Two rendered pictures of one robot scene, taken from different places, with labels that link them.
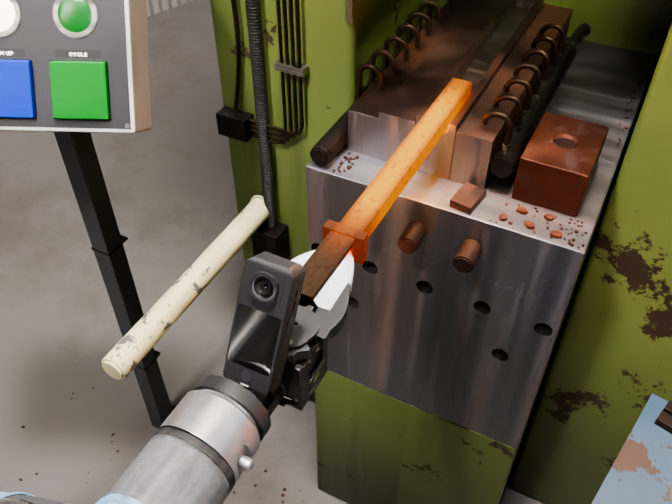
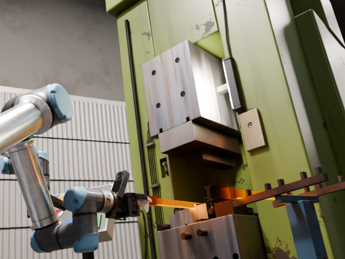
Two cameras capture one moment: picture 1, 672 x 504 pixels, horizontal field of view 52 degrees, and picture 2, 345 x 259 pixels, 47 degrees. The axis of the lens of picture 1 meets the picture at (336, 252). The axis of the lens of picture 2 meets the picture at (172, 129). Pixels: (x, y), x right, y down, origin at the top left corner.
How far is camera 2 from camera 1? 1.24 m
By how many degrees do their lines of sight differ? 65
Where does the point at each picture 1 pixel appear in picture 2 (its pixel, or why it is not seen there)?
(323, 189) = (161, 238)
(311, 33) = (165, 218)
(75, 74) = not seen: hidden behind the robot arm
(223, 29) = (141, 230)
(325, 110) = not seen: hidden behind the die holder
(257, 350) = (116, 187)
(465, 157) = (200, 213)
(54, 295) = not seen: outside the picture
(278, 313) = (121, 178)
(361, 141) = (174, 224)
